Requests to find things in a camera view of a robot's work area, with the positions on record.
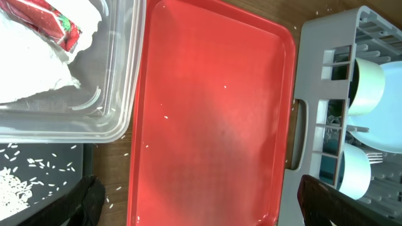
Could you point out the light blue bowl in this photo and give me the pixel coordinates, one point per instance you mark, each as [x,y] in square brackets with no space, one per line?
[355,172]

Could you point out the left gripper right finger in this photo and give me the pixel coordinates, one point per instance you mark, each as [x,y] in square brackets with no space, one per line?
[320,204]

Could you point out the clear plastic bin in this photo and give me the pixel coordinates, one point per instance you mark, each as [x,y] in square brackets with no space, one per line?
[99,111]

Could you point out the green bowl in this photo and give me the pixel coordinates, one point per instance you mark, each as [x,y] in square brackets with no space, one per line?
[366,87]

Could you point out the black plastic tray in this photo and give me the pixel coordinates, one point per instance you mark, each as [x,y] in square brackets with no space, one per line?
[56,167]

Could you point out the light blue plate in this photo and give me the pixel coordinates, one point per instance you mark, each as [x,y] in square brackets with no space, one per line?
[384,121]

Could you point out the grey dishwasher rack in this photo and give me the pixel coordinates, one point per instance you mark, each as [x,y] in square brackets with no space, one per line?
[328,49]

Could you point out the red serving tray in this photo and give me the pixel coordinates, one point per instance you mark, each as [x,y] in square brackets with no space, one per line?
[211,116]

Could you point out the white plastic fork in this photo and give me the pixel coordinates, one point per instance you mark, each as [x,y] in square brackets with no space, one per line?
[374,157]

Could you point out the red snack wrapper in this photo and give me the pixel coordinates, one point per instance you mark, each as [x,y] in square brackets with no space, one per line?
[45,19]

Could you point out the white napkin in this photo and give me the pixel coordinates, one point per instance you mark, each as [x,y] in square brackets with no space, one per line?
[31,63]

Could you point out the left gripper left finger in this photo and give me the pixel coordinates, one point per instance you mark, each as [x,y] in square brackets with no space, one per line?
[81,206]

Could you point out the food scraps and rice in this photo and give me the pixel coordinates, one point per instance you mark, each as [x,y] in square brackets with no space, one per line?
[14,194]

